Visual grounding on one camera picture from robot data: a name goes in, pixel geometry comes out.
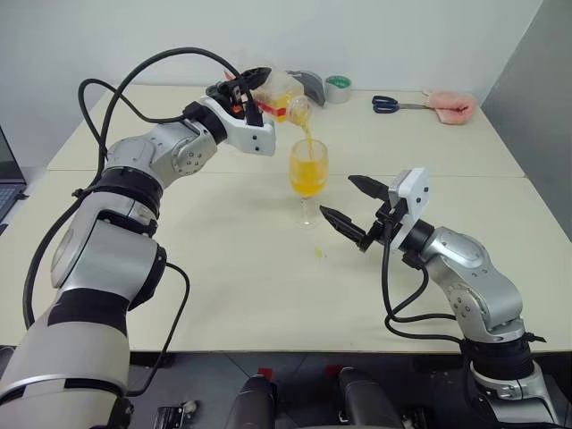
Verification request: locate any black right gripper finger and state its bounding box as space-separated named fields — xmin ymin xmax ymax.
xmin=320 ymin=205 xmax=372 ymax=252
xmin=348 ymin=175 xmax=391 ymax=201

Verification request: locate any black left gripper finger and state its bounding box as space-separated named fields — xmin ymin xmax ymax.
xmin=240 ymin=66 xmax=273 ymax=89

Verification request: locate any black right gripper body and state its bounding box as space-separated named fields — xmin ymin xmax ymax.
xmin=368 ymin=196 xmax=408 ymax=246

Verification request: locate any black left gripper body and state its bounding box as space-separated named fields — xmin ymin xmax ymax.
xmin=205 ymin=72 xmax=254 ymax=115

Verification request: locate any clear bottle with orange drink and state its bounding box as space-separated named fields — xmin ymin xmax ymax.
xmin=249 ymin=69 xmax=313 ymax=127

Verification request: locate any clear wine glass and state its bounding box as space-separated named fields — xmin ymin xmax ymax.
xmin=289 ymin=138 xmax=331 ymax=228

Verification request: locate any grey curved holder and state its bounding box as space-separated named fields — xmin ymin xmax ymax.
xmin=285 ymin=70 xmax=327 ymax=107

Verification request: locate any pink fluffy cloth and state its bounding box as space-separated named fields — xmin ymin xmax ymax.
xmin=424 ymin=88 xmax=475 ymax=126

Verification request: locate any dark rounded shape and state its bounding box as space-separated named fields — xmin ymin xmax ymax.
xmin=223 ymin=374 xmax=278 ymax=429
xmin=337 ymin=366 xmax=394 ymax=429

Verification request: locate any grey partition panel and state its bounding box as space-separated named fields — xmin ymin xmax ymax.
xmin=480 ymin=13 xmax=572 ymax=180

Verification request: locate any dark laptop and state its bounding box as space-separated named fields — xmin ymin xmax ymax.
xmin=0 ymin=124 xmax=29 ymax=224

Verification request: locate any small silver metal fitting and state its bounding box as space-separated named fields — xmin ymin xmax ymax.
xmin=156 ymin=400 xmax=198 ymax=424

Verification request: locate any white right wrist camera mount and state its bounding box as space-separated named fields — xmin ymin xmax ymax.
xmin=387 ymin=167 xmax=431 ymax=254

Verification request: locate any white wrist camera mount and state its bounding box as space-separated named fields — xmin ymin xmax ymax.
xmin=387 ymin=167 xmax=431 ymax=254
xmin=200 ymin=95 xmax=277 ymax=156

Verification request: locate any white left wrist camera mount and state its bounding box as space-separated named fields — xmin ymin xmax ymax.
xmin=200 ymin=95 xmax=277 ymax=156

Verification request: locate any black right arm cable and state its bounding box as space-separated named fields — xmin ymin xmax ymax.
xmin=380 ymin=203 xmax=468 ymax=345

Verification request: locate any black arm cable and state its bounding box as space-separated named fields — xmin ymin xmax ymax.
xmin=21 ymin=46 xmax=265 ymax=330
xmin=380 ymin=203 xmax=468 ymax=345

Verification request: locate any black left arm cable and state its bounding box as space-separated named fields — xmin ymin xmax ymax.
xmin=21 ymin=46 xmax=265 ymax=330

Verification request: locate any thin black cable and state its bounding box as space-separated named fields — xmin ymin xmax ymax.
xmin=126 ymin=262 xmax=191 ymax=398

